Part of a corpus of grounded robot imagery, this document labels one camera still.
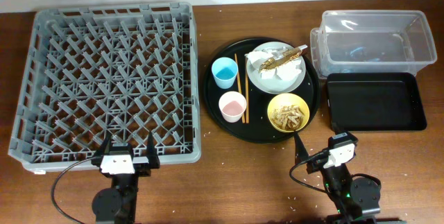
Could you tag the wooden chopstick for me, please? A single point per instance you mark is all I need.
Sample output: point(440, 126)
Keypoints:
point(239, 84)
point(247, 93)

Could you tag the brown food scraps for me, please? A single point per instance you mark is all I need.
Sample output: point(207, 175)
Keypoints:
point(288, 118)

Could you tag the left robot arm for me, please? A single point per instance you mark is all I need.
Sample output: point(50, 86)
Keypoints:
point(117, 204)

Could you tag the yellow bowl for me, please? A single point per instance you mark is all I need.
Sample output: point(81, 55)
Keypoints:
point(286, 99)

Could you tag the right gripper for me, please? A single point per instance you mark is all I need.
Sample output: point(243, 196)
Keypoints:
point(318, 164)

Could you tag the blue plastic cup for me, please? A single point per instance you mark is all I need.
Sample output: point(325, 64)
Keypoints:
point(224, 71)

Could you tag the pink plastic cup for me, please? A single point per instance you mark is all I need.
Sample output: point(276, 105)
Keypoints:
point(232, 106)

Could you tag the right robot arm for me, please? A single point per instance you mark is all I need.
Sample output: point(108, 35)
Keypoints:
point(356, 197)

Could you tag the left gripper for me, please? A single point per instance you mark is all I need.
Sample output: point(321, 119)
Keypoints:
point(144, 166)

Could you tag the grey round plate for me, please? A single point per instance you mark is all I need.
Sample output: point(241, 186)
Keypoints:
point(274, 84)

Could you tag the round black serving tray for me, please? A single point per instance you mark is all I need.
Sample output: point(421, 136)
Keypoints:
point(259, 129)

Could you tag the black rectangular tray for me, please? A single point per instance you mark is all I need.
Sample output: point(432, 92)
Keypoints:
point(375, 102)

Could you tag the white paper napkins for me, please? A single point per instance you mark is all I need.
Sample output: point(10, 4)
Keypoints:
point(284, 71)

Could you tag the clear plastic waste bin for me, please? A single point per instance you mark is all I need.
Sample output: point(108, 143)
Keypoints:
point(371, 41)

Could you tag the grey plastic dishwasher rack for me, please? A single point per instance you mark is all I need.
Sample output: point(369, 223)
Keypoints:
point(124, 73)

